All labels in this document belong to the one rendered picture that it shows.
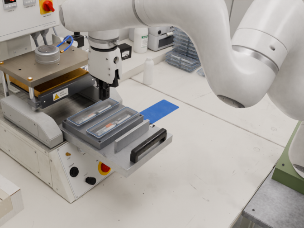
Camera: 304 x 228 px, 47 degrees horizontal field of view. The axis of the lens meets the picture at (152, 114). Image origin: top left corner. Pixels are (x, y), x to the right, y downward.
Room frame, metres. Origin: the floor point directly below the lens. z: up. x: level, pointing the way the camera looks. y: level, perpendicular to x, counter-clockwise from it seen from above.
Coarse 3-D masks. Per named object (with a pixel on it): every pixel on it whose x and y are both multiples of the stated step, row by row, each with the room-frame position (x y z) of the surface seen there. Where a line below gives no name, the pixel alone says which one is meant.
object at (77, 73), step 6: (72, 72) 1.07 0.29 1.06; (78, 72) 1.07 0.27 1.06; (84, 72) 1.07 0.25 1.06; (12, 78) 1.00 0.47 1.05; (54, 78) 1.01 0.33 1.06; (60, 78) 1.02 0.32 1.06; (66, 78) 1.02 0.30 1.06; (72, 78) 1.02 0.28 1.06; (12, 84) 1.01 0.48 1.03; (18, 84) 0.99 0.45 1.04; (24, 84) 0.96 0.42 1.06; (42, 84) 0.97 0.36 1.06; (48, 84) 0.97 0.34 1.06; (54, 84) 0.97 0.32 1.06; (60, 84) 0.98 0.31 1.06; (24, 90) 0.97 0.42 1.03; (36, 90) 0.93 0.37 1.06; (42, 90) 0.93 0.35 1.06; (48, 90) 0.94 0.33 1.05; (36, 96) 0.94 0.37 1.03
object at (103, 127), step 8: (120, 112) 0.93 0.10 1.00; (128, 112) 0.93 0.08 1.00; (136, 112) 0.93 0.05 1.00; (104, 120) 0.87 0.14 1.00; (112, 120) 0.88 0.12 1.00; (120, 120) 0.88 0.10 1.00; (88, 128) 0.83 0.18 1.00; (96, 128) 0.83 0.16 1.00; (104, 128) 0.83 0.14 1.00; (112, 128) 0.84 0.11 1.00; (96, 136) 0.79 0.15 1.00
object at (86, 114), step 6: (102, 102) 0.98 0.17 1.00; (108, 102) 0.98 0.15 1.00; (114, 102) 0.98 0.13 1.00; (90, 108) 0.94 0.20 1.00; (96, 108) 0.94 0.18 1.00; (102, 108) 0.94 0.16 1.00; (108, 108) 0.94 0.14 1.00; (78, 114) 0.89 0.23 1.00; (84, 114) 0.90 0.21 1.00; (90, 114) 0.90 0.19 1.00; (96, 114) 0.90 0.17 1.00; (72, 120) 0.86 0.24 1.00; (78, 120) 0.86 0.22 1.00; (84, 120) 0.87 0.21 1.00
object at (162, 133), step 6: (156, 132) 0.83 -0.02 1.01; (162, 132) 0.83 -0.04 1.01; (150, 138) 0.80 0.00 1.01; (156, 138) 0.80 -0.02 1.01; (162, 138) 0.84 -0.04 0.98; (144, 144) 0.77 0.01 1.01; (150, 144) 0.78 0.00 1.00; (132, 150) 0.74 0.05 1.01; (138, 150) 0.74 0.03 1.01; (144, 150) 0.76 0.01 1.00; (132, 156) 0.73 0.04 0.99; (138, 156) 0.74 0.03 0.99
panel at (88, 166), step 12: (72, 144) 0.86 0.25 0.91; (60, 156) 0.81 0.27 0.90; (72, 156) 0.84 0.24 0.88; (84, 156) 0.87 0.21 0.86; (72, 168) 0.81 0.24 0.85; (84, 168) 0.84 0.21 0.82; (96, 168) 0.87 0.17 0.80; (72, 180) 0.79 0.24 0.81; (84, 180) 0.82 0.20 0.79; (96, 180) 0.85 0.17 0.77; (72, 192) 0.77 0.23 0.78; (84, 192) 0.80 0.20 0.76
